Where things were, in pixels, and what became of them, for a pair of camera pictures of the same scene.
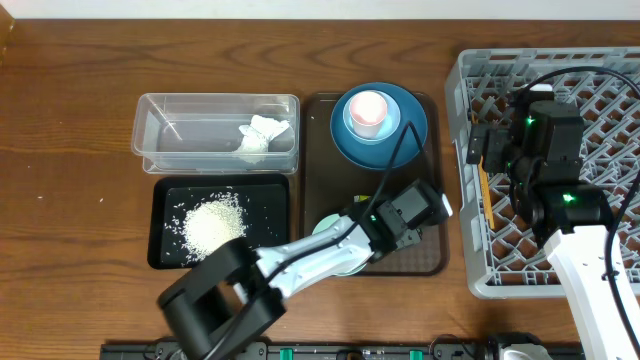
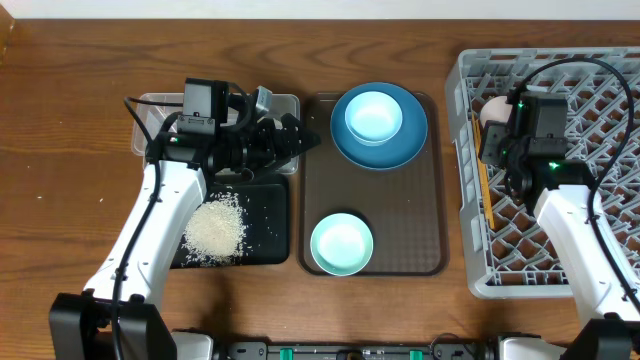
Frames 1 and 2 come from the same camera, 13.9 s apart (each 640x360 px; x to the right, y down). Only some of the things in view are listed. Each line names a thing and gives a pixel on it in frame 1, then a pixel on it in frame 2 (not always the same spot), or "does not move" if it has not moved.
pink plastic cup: (368, 110) -> (495, 109)
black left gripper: (408, 243) -> (266, 159)
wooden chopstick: (485, 187) does not move
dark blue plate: (377, 156) does not move
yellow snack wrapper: (361, 198) -> (264, 98)
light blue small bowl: (388, 127) does not move
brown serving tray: (329, 181) does not move
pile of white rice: (209, 222) does not move
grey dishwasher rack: (510, 261) does not move
